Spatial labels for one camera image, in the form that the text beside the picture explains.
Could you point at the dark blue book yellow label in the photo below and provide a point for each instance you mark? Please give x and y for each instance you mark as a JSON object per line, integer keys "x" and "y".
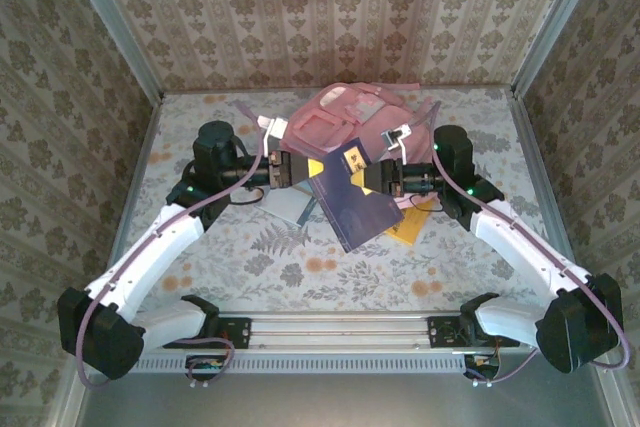
{"x": 355, "y": 212}

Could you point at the white notebook with teal edge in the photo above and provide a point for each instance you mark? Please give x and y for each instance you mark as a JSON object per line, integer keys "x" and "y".
{"x": 282, "y": 204}

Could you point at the pink backpack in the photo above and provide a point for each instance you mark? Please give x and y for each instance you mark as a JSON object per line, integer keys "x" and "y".
{"x": 325, "y": 122}

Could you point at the yellow book with purple drawing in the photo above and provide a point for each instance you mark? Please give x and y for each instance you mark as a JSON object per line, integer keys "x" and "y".
{"x": 407, "y": 229}

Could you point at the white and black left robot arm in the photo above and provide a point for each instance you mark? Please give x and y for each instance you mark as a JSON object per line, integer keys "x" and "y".
{"x": 165, "y": 242}

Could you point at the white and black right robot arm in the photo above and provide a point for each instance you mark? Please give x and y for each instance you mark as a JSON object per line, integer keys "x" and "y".
{"x": 520, "y": 252}

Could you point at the grey metal panel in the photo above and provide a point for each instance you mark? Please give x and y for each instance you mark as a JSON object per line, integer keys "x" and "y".
{"x": 325, "y": 402}

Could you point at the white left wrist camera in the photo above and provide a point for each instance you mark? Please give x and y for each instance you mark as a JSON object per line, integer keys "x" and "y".
{"x": 274, "y": 132}

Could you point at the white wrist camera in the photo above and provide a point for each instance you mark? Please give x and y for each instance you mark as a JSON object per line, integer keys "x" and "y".
{"x": 400, "y": 136}
{"x": 274, "y": 132}

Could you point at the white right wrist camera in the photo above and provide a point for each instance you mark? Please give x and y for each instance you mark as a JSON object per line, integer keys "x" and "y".
{"x": 400, "y": 136}

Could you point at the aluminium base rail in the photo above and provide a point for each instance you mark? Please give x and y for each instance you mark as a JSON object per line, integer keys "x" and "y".
{"x": 340, "y": 329}

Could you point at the aluminium frame post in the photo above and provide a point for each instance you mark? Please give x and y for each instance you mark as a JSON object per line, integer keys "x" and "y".
{"x": 555, "y": 17}
{"x": 110, "y": 22}

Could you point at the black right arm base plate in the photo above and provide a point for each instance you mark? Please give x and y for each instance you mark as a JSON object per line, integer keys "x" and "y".
{"x": 442, "y": 332}

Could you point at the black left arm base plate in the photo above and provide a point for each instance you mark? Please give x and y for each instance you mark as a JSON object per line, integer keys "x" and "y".
{"x": 237, "y": 332}

